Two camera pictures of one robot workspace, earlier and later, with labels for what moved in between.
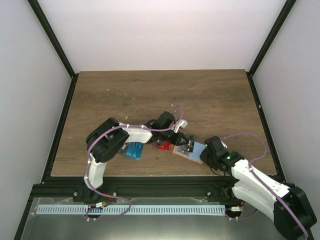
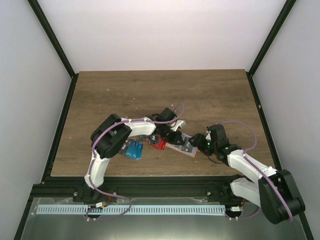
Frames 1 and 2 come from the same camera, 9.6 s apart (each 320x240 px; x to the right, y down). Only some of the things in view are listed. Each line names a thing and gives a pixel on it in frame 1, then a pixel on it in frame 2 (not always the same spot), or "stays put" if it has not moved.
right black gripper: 203,156 -> 198,142
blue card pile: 134,150 stays put
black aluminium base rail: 188,188 stays put
